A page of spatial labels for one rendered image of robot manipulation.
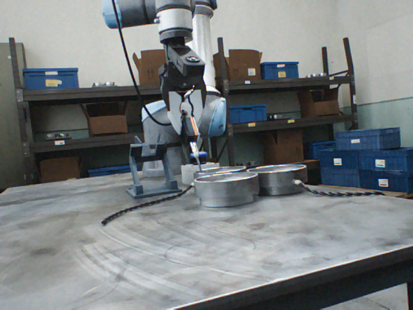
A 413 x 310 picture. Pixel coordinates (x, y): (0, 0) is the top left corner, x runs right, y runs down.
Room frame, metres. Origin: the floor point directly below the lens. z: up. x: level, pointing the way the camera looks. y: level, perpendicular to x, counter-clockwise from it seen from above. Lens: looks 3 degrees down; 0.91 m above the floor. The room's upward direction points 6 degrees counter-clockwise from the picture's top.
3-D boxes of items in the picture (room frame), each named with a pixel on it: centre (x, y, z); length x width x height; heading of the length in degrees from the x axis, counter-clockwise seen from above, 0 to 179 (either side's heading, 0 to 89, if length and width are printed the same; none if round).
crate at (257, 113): (4.80, -0.47, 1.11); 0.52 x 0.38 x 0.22; 111
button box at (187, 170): (0.90, 0.02, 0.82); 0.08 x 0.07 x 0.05; 21
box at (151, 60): (4.42, 0.45, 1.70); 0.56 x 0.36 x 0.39; 106
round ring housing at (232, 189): (0.62, -0.03, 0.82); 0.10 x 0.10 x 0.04
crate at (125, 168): (4.22, 1.05, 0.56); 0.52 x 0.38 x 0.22; 108
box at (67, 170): (4.00, 1.54, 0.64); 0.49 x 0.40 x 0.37; 116
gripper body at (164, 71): (0.84, 0.04, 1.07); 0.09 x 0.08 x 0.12; 19
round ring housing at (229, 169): (0.76, -0.02, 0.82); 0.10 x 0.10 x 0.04
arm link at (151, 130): (1.23, 0.13, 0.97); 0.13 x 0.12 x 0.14; 84
